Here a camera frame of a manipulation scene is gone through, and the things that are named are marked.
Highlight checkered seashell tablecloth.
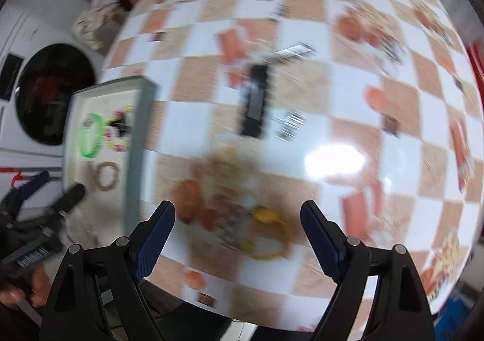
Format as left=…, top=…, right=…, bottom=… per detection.
left=103, top=0, right=483, bottom=330

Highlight operator left hand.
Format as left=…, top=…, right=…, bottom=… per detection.
left=0, top=265, right=51, bottom=307

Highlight small silver charm earring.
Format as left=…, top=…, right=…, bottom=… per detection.
left=272, top=110, right=305, bottom=142

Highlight small black claw clip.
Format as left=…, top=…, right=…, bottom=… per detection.
left=107, top=112, right=132, bottom=137

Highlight white shallow tray box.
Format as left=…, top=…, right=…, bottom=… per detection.
left=62, top=76, right=157, bottom=248

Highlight red plastic stool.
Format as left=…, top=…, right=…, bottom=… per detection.
left=466, top=42, right=483, bottom=95

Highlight black scalloped snap hair clip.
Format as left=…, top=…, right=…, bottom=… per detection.
left=240, top=64, right=269, bottom=139

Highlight green plastic bangle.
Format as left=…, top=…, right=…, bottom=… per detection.
left=77, top=112, right=104, bottom=158

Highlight silver rhinestone hair clip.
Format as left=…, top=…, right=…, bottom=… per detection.
left=259, top=42, right=316, bottom=64

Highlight white front-load washing machine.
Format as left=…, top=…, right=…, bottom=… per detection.
left=1, top=6, right=104, bottom=158

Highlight brown braided bracelet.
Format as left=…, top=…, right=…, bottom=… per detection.
left=87, top=161, right=120, bottom=192

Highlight pink yellow spiral hair tie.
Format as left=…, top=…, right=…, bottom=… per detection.
left=104, top=105, right=136, bottom=154

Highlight silver chain bracelet with heart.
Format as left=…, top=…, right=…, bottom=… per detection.
left=60, top=207, right=101, bottom=247

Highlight yellow cord bracelet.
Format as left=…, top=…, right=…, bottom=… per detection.
left=241, top=206, right=293, bottom=260

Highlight cream pink cloths on rack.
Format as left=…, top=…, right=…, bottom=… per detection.
left=72, top=0, right=121, bottom=51

